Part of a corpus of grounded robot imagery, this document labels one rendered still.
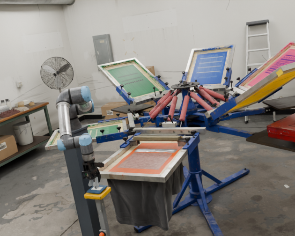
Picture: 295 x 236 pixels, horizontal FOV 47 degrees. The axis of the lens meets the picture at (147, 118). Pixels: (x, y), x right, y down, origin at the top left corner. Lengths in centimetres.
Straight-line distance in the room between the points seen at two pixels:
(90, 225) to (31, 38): 485
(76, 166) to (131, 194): 66
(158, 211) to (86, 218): 89
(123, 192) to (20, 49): 495
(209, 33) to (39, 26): 343
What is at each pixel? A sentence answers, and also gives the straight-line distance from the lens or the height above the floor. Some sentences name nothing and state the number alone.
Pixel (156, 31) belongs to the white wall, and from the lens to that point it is 709.
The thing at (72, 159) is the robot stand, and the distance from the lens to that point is 295.
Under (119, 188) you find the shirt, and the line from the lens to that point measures 254.
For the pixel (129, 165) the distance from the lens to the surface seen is 255.
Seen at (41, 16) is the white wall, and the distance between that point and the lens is 762.
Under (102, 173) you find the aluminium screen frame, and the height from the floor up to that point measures 99.
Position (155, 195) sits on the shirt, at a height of 79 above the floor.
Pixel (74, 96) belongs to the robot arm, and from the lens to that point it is 242.
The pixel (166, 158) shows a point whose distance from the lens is 260.
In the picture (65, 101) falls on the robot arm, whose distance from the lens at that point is 241.
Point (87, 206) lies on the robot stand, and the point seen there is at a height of 52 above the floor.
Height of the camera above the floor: 192
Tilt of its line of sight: 15 degrees down
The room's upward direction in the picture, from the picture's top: 8 degrees counter-clockwise
